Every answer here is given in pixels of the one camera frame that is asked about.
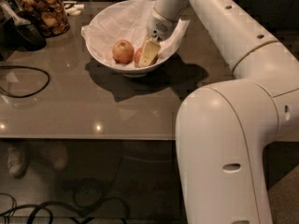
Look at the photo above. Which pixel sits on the red apple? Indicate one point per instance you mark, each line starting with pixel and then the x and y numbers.
pixel 123 51
pixel 137 58

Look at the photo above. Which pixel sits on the white paper liner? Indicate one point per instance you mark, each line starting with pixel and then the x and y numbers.
pixel 121 22

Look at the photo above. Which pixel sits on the small white objects on table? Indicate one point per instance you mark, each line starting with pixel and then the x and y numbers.
pixel 74 10

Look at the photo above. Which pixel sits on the glass jar of dried slices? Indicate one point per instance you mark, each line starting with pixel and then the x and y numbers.
pixel 48 16

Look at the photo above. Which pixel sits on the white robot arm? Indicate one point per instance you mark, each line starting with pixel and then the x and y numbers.
pixel 222 128

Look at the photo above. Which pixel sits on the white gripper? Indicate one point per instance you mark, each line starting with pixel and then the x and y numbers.
pixel 158 26

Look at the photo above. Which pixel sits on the white ceramic bowl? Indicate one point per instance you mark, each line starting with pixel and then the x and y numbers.
pixel 124 70

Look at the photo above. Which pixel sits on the black scoop with handle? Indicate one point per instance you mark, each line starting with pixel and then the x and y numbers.
pixel 27 34

